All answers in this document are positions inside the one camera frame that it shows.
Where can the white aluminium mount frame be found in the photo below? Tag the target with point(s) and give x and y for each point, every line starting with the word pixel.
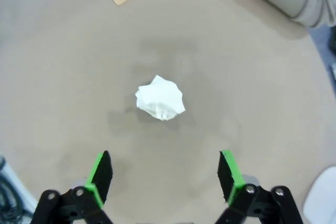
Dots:
pixel 18 184

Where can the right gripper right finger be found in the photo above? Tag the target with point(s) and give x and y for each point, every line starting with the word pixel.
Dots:
pixel 231 174

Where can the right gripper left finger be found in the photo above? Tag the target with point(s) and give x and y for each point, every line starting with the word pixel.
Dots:
pixel 101 174

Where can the white round trash bin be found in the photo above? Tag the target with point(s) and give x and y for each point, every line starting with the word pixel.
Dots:
pixel 323 197

